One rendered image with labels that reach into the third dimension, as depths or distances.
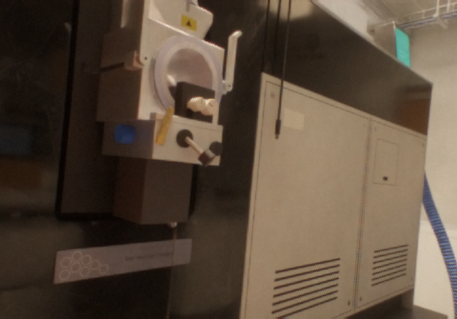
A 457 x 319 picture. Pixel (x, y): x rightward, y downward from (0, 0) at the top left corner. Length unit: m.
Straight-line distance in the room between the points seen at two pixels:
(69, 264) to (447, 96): 4.07
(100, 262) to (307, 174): 0.42
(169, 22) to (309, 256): 0.52
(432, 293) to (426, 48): 2.42
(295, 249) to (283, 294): 0.08
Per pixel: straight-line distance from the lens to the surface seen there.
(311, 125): 0.71
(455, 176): 4.15
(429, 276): 3.56
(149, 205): 0.39
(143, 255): 0.47
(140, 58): 0.35
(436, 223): 1.31
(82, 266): 0.44
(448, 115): 4.23
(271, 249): 0.65
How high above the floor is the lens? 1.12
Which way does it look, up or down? level
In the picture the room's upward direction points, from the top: 5 degrees clockwise
